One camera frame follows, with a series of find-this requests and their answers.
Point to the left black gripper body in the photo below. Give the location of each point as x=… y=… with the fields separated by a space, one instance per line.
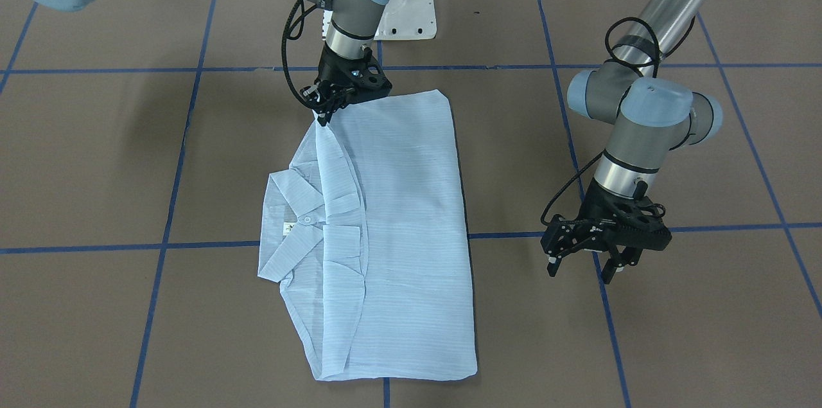
x=585 y=214

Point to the light blue button shirt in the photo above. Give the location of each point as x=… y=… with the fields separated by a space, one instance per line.
x=365 y=234

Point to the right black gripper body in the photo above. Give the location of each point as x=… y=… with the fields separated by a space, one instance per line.
x=329 y=69

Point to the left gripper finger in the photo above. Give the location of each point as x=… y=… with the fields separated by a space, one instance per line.
x=552 y=266
x=608 y=271

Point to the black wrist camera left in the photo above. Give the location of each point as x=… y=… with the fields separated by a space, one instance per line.
x=639 y=224

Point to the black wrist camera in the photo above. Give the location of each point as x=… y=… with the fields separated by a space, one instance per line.
x=639 y=224
x=367 y=79

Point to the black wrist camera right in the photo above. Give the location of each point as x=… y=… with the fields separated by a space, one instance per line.
x=367 y=79

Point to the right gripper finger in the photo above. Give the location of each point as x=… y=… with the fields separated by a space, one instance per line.
x=331 y=111
x=318 y=112

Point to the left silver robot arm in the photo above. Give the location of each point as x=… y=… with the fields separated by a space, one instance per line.
x=650 y=117

